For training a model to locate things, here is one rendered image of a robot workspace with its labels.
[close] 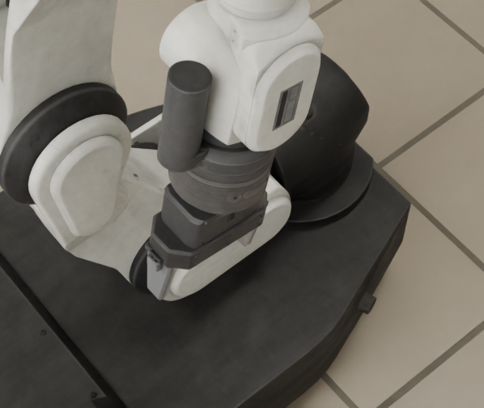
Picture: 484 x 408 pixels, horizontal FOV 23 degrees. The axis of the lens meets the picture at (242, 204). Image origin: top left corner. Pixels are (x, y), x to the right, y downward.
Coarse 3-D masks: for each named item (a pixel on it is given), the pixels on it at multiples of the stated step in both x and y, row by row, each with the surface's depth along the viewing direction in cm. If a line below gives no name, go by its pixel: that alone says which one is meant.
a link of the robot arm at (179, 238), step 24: (168, 192) 103; (192, 192) 100; (216, 192) 98; (240, 192) 99; (264, 192) 103; (168, 216) 105; (192, 216) 102; (216, 216) 103; (240, 216) 107; (264, 216) 110; (168, 240) 105; (192, 240) 104; (216, 240) 106; (168, 264) 106; (192, 264) 106
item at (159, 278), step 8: (152, 256) 107; (152, 264) 107; (160, 264) 106; (152, 272) 109; (160, 272) 108; (168, 272) 107; (152, 280) 110; (160, 280) 109; (168, 280) 108; (152, 288) 111; (160, 288) 109; (168, 288) 110; (160, 296) 110
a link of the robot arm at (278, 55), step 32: (224, 32) 86; (256, 32) 84; (288, 32) 85; (320, 32) 88; (256, 64) 85; (288, 64) 86; (320, 64) 89; (256, 96) 87; (288, 96) 89; (256, 128) 90; (288, 128) 93
